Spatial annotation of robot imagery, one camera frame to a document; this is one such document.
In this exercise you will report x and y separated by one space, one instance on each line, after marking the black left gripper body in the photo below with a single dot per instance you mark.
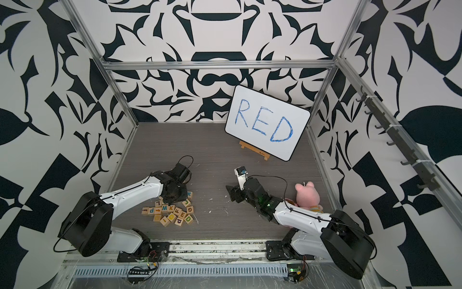
181 194

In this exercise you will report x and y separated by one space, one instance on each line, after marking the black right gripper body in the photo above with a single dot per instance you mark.
240 195

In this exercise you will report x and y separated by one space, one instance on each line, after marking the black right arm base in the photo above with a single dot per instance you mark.
282 251

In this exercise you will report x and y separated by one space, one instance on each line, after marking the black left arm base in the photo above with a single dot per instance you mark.
150 252

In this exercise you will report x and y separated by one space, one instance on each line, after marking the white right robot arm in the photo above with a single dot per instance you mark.
335 237

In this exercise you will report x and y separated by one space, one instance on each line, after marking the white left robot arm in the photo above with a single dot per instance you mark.
89 226

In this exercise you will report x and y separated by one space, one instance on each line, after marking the wooden block letter F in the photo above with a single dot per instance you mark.
178 211

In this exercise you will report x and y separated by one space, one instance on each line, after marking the wooden block letter I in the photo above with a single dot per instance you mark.
165 221

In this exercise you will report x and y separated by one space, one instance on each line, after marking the white whiteboard reading RED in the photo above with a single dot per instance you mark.
265 122

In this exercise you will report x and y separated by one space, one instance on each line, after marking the wooden block blue P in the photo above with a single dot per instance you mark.
179 222

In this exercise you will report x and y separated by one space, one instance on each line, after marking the pink plush pig toy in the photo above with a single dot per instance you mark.
307 197

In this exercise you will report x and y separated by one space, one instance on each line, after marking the wooden easel stand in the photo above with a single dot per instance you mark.
265 155

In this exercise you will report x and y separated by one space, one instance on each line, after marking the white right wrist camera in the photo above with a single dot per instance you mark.
242 176

